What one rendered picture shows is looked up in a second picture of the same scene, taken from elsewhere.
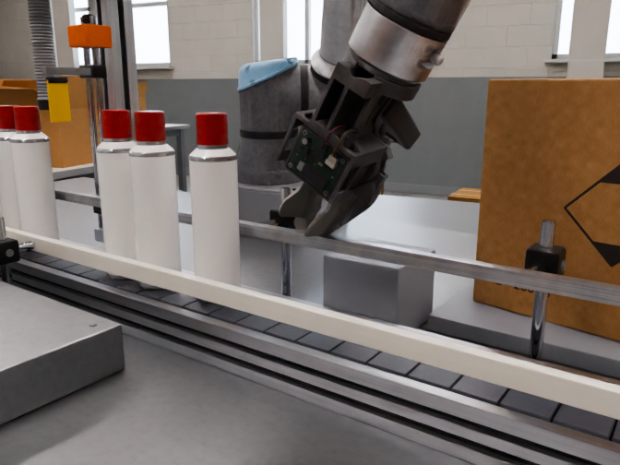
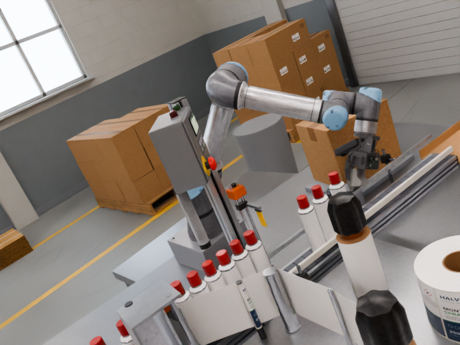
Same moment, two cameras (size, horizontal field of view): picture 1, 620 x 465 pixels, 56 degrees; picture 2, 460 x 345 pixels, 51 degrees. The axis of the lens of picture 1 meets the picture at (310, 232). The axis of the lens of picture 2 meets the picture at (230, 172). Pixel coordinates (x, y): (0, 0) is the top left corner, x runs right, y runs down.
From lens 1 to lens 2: 1.62 m
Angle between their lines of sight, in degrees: 59
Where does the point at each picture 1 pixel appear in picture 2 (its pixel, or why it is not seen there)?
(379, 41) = (374, 126)
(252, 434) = (414, 221)
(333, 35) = (219, 151)
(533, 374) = (425, 168)
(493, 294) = not seen: hidden behind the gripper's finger
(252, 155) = (213, 221)
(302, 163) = (370, 164)
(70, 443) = (418, 246)
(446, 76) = not seen: outside the picture
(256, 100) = (204, 196)
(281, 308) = (384, 201)
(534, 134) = (343, 137)
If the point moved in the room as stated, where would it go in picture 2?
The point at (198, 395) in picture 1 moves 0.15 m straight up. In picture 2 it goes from (394, 233) to (382, 194)
